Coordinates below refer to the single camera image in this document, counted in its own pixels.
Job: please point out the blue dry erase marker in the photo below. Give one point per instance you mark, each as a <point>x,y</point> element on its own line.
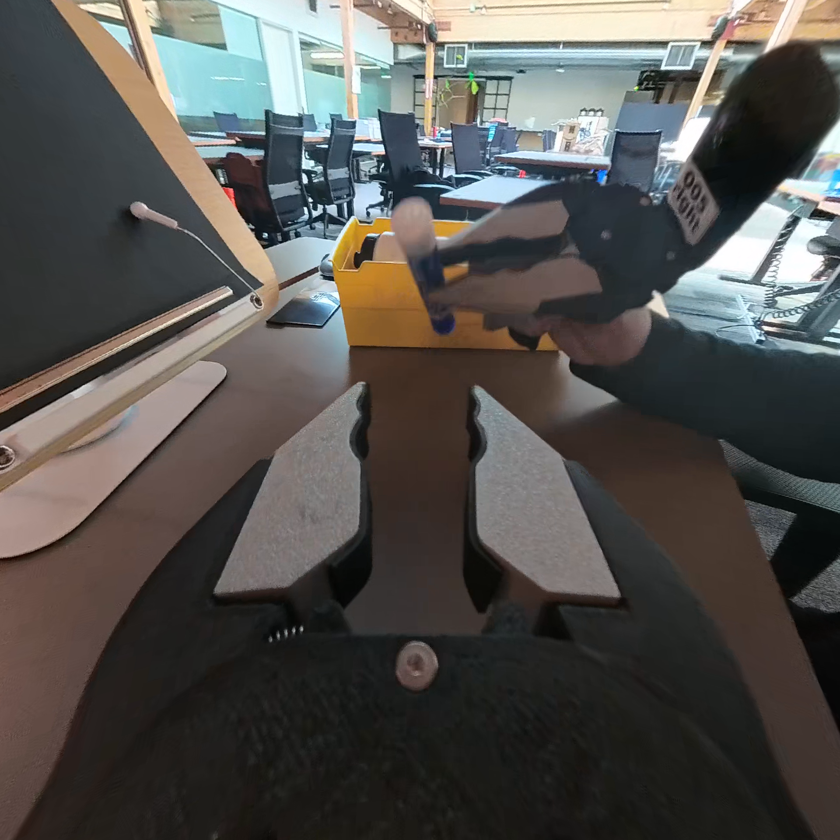
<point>430,275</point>

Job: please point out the dark red chair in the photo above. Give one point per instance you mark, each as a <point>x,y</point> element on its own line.
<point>243,184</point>

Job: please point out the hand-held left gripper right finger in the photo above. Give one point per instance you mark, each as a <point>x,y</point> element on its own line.
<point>531,518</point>

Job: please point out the brown office desk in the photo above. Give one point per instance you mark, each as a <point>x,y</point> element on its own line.
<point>551,159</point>
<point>492,190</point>

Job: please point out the black office chair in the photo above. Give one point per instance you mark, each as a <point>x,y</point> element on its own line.
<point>467,148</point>
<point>633,157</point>
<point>285,170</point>
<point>338,164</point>
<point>400,151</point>

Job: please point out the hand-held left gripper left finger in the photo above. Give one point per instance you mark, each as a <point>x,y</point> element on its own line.
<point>302,518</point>

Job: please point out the wooden window post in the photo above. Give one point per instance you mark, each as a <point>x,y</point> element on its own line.
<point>148,52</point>

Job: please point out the yellow plastic bin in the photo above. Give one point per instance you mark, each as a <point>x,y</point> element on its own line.
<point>380,308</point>

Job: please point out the person's right forearm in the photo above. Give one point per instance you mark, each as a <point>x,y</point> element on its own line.
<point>722,394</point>

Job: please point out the black flat pad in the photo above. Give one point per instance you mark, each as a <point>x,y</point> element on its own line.
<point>305,308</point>

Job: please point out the orange traffic cone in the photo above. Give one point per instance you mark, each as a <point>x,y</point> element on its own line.
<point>228,195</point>

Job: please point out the black wooden book stand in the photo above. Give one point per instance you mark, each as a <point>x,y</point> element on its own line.
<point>65,197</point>

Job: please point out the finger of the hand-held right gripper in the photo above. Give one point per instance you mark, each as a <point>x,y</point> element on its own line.
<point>518,220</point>
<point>525,285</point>

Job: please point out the person's right hand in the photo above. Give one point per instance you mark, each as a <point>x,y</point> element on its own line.
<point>607,341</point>

